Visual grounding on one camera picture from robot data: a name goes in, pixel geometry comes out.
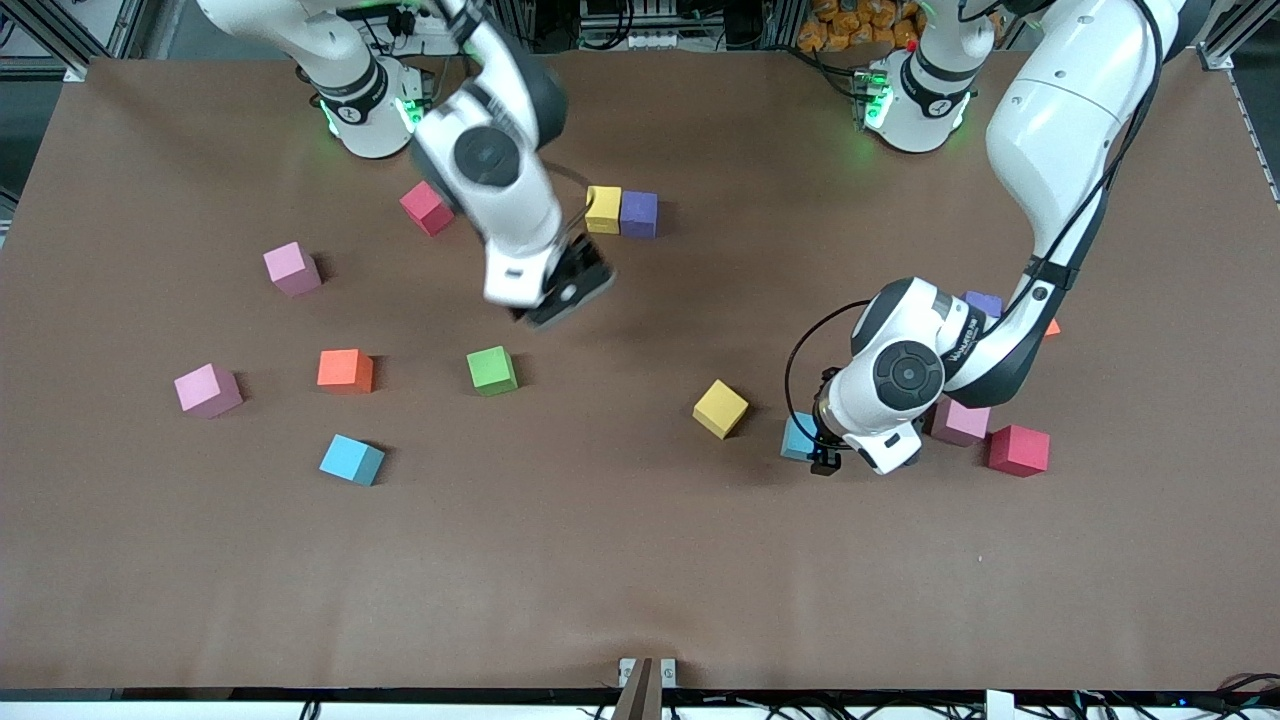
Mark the pile of orange objects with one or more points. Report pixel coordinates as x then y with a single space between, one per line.
850 20

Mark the green foam cube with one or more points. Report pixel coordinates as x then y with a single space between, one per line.
492 370

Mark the purple foam cube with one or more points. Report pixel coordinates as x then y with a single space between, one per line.
985 303
639 214

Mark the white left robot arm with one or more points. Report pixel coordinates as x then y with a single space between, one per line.
1060 120

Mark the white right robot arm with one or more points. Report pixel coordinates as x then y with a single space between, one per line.
520 220

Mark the grey electrical equipment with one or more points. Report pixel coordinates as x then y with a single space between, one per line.
630 25

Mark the aluminium frame profile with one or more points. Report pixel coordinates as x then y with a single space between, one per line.
1225 35
60 40

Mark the aluminium table edge rail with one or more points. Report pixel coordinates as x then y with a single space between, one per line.
1262 150

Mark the small metal bracket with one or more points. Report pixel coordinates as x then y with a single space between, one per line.
668 670

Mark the blue foam cube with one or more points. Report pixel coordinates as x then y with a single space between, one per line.
350 460
795 438

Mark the white power strip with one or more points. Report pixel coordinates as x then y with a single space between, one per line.
455 42

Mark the small white plastic box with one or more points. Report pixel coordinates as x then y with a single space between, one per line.
1000 706

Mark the pink foam cube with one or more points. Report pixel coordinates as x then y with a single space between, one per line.
292 270
962 425
208 390

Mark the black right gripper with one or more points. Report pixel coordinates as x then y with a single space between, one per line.
583 258

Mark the brown table mat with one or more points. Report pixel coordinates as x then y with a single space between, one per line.
600 560

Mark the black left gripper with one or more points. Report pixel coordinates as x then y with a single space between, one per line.
826 443

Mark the yellow foam cube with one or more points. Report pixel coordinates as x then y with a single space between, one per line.
603 210
720 408

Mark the red foam cube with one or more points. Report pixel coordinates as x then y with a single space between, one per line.
422 212
1019 450

